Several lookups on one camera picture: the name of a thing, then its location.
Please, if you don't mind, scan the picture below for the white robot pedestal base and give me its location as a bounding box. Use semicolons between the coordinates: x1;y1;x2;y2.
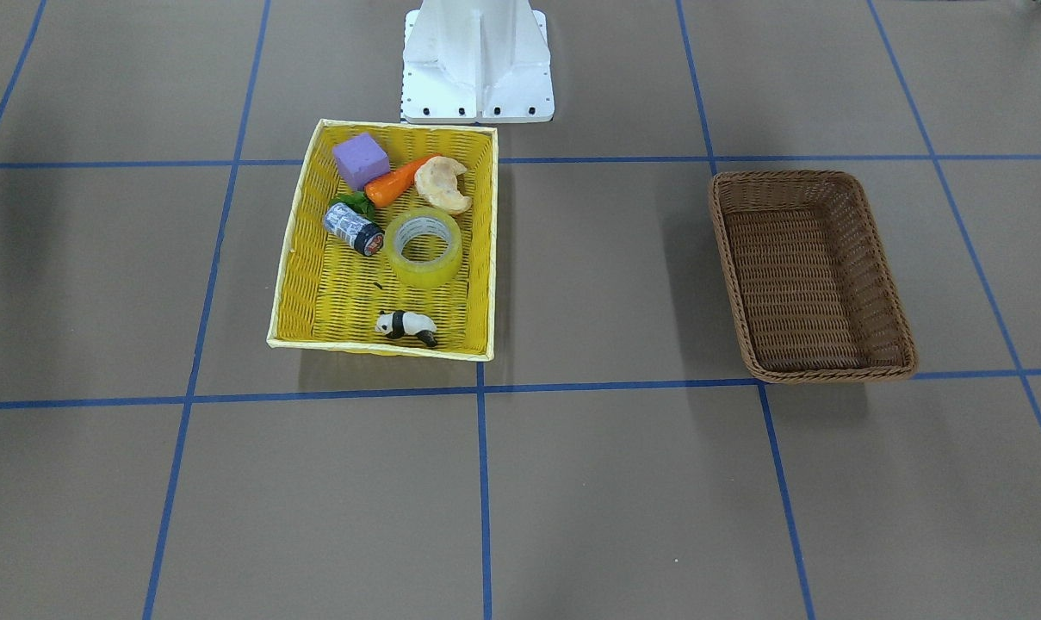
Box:
400;1;555;125

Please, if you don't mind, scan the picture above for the purple foam cube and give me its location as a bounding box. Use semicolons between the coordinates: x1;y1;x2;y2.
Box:
331;133;391;191

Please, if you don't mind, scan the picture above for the yellow woven basket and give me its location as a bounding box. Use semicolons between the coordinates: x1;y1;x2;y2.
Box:
266;119;498;362

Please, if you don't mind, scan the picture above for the brown wicker basket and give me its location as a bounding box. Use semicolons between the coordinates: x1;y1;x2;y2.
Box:
709;170;919;384

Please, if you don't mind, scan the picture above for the yellow tape roll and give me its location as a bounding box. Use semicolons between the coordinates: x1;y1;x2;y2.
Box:
383;208;462;289

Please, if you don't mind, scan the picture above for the small panda figurine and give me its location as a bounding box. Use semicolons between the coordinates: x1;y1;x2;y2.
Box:
374;310;440;348

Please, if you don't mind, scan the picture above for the toy croissant bread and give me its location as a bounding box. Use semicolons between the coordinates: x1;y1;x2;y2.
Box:
414;154;473;215

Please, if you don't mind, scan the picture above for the orange toy carrot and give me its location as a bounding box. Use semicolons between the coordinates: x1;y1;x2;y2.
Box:
363;153;438;208

